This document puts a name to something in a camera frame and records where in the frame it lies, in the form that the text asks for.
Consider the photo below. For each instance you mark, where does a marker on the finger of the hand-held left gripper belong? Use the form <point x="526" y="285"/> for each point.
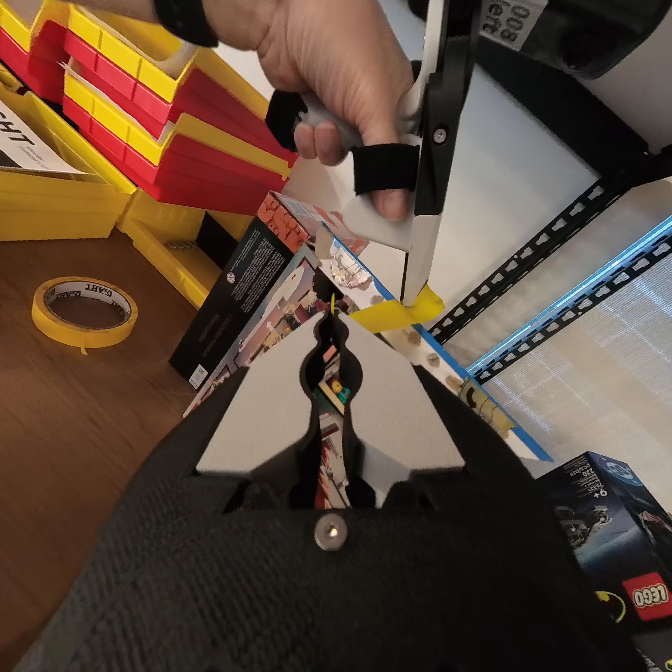
<point x="422" y="252"/>

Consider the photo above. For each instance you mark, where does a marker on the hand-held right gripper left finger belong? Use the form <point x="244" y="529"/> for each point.
<point x="262" y="414"/>

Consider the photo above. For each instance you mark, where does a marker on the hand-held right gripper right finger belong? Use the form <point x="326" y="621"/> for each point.
<point x="404" y="420"/>

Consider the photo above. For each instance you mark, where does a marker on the yellow tape strip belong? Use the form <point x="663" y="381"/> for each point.
<point x="388" y="315"/>

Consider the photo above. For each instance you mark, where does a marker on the wooden desk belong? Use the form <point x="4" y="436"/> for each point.
<point x="78" y="472"/>

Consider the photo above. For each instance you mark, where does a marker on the person's left hand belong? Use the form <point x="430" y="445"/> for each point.
<point x="336" y="63"/>

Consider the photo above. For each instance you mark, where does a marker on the blue-edged white toy box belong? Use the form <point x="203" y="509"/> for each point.
<point x="435" y="362"/>

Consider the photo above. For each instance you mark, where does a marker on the black toy box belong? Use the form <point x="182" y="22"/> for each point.
<point x="236" y="294"/>

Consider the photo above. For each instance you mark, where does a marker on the black metal shelf rack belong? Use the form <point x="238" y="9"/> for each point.
<point x="588" y="120"/>

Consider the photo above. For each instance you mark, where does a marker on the orange toy box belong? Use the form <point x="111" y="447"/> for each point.
<point x="283" y="220"/>

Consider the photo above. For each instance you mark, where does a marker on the small yellow plastic bin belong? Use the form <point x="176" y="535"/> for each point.
<point x="157" y="246"/>

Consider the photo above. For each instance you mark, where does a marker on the dark blue toy box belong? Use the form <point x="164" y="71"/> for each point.
<point x="603" y="525"/>

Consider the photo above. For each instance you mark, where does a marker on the yellow tape roll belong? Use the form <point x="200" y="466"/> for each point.
<point x="47" y="325"/>

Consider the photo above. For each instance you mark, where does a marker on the stack of red yellow bins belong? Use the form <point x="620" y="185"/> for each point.
<point x="199" y="147"/>

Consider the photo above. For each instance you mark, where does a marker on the black wristwatch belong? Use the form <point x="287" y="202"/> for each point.
<point x="183" y="21"/>

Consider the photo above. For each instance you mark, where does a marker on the large yellow plastic bin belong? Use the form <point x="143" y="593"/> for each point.
<point x="63" y="204"/>

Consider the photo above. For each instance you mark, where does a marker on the white printed paper sheet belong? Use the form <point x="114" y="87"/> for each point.
<point x="31" y="141"/>

